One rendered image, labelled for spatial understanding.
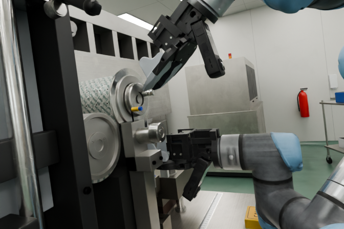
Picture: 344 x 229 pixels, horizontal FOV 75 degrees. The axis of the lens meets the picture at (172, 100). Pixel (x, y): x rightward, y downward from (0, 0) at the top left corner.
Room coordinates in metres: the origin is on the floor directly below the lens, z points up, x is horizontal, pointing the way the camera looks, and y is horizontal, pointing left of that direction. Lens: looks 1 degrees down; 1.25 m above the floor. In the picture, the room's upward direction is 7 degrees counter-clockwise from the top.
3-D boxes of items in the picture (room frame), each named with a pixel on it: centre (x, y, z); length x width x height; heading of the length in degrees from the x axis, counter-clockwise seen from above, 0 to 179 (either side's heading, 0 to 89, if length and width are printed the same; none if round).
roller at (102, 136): (0.46, 0.26, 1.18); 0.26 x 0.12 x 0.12; 65
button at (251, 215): (0.56, -0.19, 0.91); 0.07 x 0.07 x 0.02; 65
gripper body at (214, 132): (0.52, -0.04, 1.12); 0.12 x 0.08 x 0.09; 65
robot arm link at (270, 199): (0.44, -0.18, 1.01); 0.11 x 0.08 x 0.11; 7
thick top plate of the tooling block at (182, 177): (0.75, 0.16, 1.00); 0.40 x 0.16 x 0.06; 65
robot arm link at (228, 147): (0.49, -0.11, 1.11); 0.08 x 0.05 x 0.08; 155
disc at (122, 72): (0.52, 0.09, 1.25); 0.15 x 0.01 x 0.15; 155
